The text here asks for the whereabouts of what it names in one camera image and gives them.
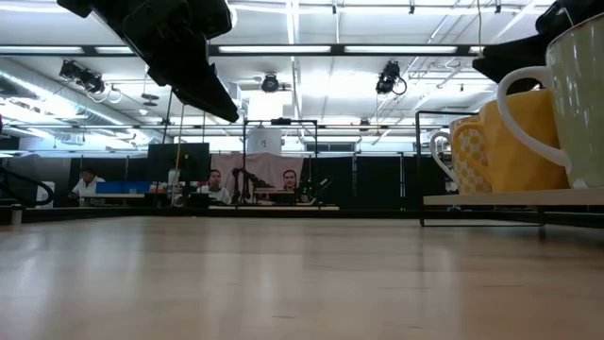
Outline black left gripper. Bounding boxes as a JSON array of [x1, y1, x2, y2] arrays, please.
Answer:
[[56, 0, 240, 124]]

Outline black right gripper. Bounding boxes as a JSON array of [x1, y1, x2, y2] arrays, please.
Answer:
[[471, 0, 604, 84]]

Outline pale green mug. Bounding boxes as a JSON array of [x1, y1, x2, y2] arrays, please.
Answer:
[[496, 13, 604, 190]]

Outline yellow faceted mug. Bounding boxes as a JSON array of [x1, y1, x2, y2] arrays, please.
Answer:
[[451, 89, 571, 194]]

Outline yellow dotted orange rim mug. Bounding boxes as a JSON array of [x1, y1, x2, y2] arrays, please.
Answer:
[[428, 115, 492, 195]]

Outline white cylindrical tank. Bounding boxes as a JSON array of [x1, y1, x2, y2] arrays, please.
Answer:
[[245, 127, 283, 155]]

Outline pink hanging cloth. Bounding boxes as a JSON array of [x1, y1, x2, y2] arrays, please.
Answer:
[[210, 151, 306, 190]]

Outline person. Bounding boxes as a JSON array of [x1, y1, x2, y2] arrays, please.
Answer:
[[69, 165, 106, 207], [281, 168, 299, 193], [197, 168, 232, 205]]

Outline blue partition panel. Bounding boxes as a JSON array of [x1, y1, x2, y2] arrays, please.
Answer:
[[95, 181, 152, 195]]

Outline black overhead rig beam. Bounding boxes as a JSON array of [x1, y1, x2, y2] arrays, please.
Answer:
[[0, 43, 487, 58]]

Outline black ceiling camera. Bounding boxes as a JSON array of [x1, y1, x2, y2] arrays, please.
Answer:
[[376, 59, 408, 95], [262, 72, 281, 94], [59, 59, 106, 94]]

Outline black background frame stand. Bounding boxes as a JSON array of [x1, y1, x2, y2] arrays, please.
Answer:
[[243, 117, 319, 209]]

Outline black aluminium table frame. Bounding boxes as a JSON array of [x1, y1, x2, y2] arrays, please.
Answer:
[[0, 205, 604, 229]]

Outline silver air duct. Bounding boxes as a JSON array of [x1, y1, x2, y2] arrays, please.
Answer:
[[0, 56, 161, 143]]

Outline black curved hose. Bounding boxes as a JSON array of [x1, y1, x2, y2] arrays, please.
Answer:
[[0, 164, 56, 208]]

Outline black partition wall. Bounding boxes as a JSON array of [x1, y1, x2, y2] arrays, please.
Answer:
[[304, 153, 433, 212]]

